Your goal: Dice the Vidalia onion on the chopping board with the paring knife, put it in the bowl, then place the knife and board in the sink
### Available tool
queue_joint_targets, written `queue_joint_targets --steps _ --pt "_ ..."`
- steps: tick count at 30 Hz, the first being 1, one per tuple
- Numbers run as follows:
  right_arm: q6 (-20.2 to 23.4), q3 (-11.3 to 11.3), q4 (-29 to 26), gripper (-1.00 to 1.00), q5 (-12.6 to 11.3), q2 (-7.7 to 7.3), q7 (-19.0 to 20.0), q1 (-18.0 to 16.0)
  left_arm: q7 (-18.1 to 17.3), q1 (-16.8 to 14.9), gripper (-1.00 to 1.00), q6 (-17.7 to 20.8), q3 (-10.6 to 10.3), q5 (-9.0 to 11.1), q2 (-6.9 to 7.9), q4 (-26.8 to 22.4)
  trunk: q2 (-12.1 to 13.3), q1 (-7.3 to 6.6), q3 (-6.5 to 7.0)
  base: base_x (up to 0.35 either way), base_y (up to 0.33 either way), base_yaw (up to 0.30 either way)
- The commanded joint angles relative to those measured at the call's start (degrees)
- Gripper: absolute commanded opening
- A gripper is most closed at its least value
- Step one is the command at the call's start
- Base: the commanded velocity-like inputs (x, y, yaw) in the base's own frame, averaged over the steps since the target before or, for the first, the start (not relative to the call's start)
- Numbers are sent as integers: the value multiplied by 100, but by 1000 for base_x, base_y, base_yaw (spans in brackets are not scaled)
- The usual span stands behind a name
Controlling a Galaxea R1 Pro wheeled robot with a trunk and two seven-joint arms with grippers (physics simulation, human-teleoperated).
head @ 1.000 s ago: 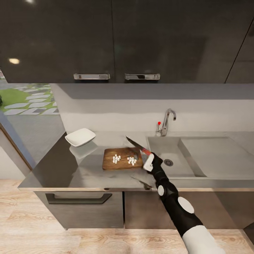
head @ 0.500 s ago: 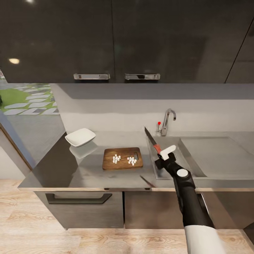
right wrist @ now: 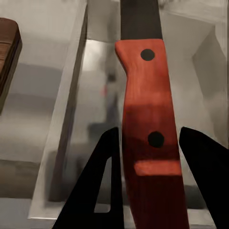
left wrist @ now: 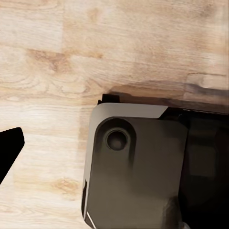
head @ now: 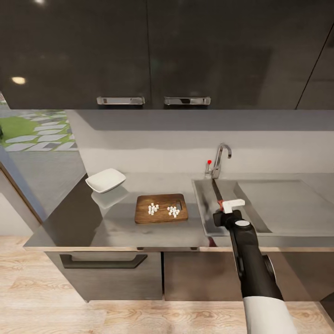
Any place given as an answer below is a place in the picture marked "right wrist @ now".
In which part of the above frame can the parer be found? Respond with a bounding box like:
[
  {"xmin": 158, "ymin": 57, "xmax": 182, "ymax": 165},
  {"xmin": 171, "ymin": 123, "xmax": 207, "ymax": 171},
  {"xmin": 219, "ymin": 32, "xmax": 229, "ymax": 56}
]
[{"xmin": 114, "ymin": 0, "xmax": 189, "ymax": 229}]

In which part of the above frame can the cutting board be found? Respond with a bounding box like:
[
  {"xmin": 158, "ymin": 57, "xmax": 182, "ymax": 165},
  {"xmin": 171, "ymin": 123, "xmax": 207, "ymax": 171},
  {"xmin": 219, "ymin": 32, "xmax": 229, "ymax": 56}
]
[{"xmin": 0, "ymin": 17, "xmax": 21, "ymax": 94}]

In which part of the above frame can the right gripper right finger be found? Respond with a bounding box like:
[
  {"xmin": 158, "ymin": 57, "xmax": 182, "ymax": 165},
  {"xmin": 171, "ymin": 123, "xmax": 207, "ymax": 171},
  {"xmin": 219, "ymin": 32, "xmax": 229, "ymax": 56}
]
[{"xmin": 179, "ymin": 127, "xmax": 229, "ymax": 229}]

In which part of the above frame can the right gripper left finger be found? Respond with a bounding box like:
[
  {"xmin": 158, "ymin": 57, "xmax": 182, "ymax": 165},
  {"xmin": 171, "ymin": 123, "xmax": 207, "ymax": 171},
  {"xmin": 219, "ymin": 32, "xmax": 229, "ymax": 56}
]
[{"xmin": 52, "ymin": 127, "xmax": 124, "ymax": 229}]

